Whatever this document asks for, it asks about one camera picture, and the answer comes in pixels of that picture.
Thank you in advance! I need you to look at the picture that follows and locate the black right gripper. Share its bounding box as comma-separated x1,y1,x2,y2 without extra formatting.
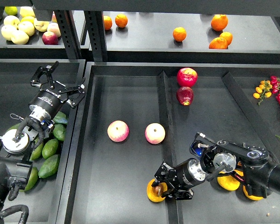
154,161,201,200

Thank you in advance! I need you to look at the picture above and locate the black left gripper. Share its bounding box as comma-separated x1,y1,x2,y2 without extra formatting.
29,61,86,118

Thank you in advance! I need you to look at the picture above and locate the green avocado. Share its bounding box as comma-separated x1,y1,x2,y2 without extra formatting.
38,154,60,179
7,123,20,132

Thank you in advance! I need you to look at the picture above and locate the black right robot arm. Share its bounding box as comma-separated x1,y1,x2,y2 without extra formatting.
149,132,280,200

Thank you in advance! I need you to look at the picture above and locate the green avocado lone bottom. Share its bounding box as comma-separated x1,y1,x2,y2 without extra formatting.
23,167,39,191

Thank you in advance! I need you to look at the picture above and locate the red apple on shelf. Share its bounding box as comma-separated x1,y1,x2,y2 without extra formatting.
42,31,58,45

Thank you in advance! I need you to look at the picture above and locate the pink apple right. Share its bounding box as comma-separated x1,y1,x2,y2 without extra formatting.
145,123,166,144

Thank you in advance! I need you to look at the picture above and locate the pink apple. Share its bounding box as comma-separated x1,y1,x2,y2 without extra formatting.
145,123,166,144
107,120,129,142

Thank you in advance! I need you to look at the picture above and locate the pale yellow apple front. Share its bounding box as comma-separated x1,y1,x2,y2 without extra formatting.
11,30,29,45

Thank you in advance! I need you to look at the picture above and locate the pale yellow apple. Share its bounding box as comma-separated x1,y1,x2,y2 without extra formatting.
11,30,29,45
1,25,17,41

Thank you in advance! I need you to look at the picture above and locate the pink apple left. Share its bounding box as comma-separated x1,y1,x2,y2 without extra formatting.
107,120,129,142

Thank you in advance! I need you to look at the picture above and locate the orange far left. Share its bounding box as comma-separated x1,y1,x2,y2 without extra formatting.
103,15,112,30

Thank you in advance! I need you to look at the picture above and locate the black center tray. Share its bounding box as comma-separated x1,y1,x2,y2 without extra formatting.
70,63,280,224

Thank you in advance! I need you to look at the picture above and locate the pale yellow apple left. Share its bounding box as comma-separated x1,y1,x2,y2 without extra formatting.
1,25,17,41

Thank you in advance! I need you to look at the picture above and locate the green lime on shelf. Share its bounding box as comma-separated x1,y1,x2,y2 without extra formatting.
4,6,18,15

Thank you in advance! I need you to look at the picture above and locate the dark red apple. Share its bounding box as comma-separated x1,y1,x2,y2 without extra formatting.
176,86,194,106

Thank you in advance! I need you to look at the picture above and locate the bright red apple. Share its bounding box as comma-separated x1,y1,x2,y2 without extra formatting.
177,67,198,87

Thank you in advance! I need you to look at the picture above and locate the orange middle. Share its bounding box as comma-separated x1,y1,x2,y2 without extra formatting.
173,27,187,42

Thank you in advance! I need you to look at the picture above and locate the orange cherry tomato bunch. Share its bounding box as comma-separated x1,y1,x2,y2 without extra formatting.
253,80,273,105

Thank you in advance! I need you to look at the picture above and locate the red cherry tomato bunch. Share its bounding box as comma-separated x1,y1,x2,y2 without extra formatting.
270,76,280,100

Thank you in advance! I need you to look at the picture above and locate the orange front right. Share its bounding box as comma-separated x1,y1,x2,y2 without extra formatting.
209,37,228,49

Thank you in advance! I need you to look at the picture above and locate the orange right small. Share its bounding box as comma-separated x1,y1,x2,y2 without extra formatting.
219,32,233,46

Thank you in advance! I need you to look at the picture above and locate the black shelf post left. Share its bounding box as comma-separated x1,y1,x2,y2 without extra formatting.
54,10,82,59

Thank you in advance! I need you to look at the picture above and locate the black shelf post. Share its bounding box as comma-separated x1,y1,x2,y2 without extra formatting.
54,10,82,59
84,11,108,62

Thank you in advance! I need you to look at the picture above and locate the black shelf post right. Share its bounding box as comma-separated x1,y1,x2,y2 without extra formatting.
84,11,108,62

